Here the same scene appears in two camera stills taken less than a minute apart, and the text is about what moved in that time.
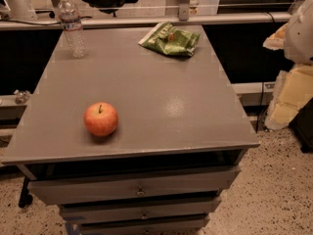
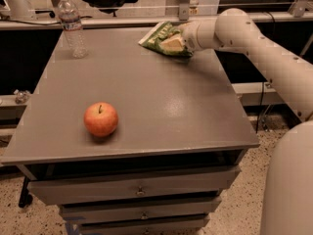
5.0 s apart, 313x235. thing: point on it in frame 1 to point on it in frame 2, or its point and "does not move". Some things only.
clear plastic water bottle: (71, 24) does not move
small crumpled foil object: (22, 96) does not move
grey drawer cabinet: (177, 149) does not move
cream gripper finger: (276, 40) to (190, 34)
